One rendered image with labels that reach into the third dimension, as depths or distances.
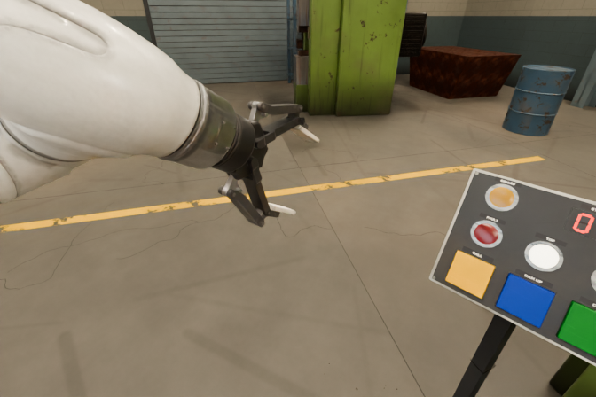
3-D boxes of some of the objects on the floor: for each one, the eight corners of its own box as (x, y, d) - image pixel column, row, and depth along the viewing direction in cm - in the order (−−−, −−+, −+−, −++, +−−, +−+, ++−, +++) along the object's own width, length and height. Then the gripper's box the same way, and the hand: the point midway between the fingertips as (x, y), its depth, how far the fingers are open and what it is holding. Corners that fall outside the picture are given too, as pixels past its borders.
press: (304, 121, 467) (307, -124, 328) (287, 102, 572) (285, -90, 433) (423, 112, 514) (470, -107, 374) (388, 95, 619) (414, -81, 479)
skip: (456, 102, 569) (468, 56, 528) (403, 83, 730) (410, 47, 689) (506, 98, 594) (521, 54, 553) (444, 81, 756) (452, 45, 715)
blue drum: (526, 138, 403) (552, 72, 361) (491, 124, 454) (512, 65, 411) (559, 134, 416) (589, 70, 373) (521, 121, 466) (545, 64, 423)
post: (435, 457, 112) (553, 248, 60) (427, 445, 115) (533, 237, 63) (443, 452, 113) (565, 243, 61) (435, 439, 116) (545, 231, 65)
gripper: (196, 246, 32) (295, 248, 50) (269, 39, 33) (340, 113, 51) (160, 224, 36) (263, 233, 54) (225, 41, 38) (305, 109, 55)
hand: (297, 173), depth 52 cm, fingers open, 13 cm apart
